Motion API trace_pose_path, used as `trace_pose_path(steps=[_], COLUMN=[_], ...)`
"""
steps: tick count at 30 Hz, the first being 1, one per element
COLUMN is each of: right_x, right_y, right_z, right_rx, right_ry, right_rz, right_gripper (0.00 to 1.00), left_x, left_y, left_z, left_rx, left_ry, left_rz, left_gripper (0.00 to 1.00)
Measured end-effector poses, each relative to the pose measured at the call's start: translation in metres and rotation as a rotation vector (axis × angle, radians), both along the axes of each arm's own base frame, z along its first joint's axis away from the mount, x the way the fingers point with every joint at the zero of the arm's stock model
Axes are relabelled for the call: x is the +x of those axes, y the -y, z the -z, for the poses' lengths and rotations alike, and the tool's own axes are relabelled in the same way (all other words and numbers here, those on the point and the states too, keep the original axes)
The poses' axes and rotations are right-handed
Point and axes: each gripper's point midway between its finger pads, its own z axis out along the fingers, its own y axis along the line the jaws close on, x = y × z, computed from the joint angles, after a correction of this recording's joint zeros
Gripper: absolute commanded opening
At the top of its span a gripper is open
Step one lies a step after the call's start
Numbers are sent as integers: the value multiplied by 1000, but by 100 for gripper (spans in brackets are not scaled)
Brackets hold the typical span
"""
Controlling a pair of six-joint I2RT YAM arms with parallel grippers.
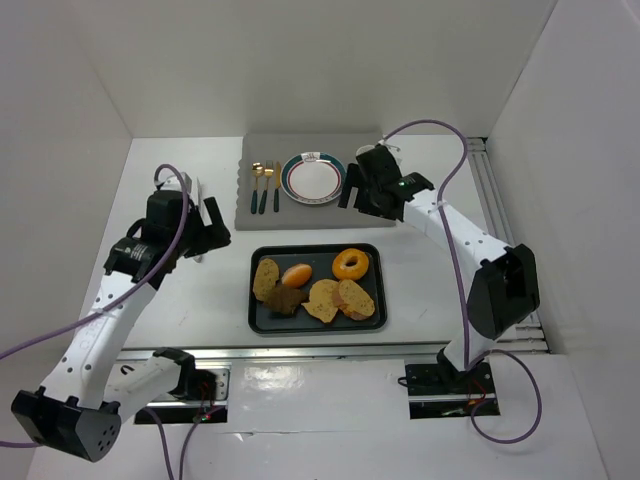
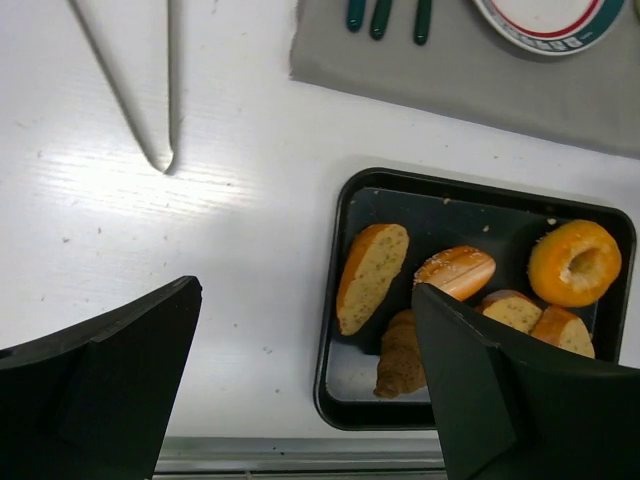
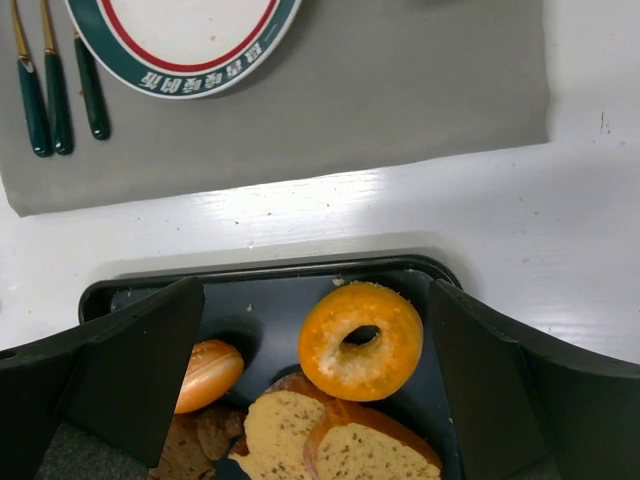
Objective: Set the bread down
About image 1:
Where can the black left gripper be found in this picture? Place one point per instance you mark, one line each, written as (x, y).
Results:
(201, 236)

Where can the seeded bread slice centre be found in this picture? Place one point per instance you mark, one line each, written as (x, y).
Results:
(320, 304)

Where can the dark brown bread piece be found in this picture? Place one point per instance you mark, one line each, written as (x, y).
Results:
(283, 300)

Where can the gold knife green handle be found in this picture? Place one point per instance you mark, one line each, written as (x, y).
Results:
(276, 197)

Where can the seeded bread slice right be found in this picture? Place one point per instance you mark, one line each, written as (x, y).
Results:
(352, 300)

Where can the aluminium rail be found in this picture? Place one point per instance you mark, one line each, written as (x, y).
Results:
(305, 352)
(528, 335)

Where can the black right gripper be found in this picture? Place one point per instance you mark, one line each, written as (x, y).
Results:
(364, 190)

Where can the grey placemat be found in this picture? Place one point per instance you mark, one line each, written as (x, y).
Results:
(263, 147)

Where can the seeded bread slice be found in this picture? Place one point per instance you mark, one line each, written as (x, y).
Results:
(320, 304)
(352, 300)
(265, 278)

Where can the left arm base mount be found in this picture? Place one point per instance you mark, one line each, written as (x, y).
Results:
(207, 403)

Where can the orange glazed donut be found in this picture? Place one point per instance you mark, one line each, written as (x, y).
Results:
(350, 264)

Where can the black tray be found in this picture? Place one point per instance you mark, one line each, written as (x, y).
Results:
(320, 258)

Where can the aluminium rail right side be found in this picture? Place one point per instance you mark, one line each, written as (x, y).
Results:
(528, 335)

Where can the gold spoon green handle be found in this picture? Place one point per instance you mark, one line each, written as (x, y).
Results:
(257, 170)

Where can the white plate teal red rim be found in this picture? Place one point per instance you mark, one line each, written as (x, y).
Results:
(313, 178)

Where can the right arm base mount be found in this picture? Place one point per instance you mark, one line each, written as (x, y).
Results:
(430, 397)

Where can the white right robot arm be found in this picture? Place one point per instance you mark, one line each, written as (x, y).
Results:
(499, 282)

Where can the seeded bread slice left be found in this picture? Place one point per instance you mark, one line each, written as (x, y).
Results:
(265, 278)

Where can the small orange bread roll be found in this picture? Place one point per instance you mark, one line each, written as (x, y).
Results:
(297, 275)

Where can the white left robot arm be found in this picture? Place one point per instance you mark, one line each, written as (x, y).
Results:
(78, 409)

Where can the gold fork green handle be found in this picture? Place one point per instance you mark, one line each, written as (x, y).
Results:
(268, 173)

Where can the aluminium rail front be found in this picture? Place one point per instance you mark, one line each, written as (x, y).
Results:
(305, 352)

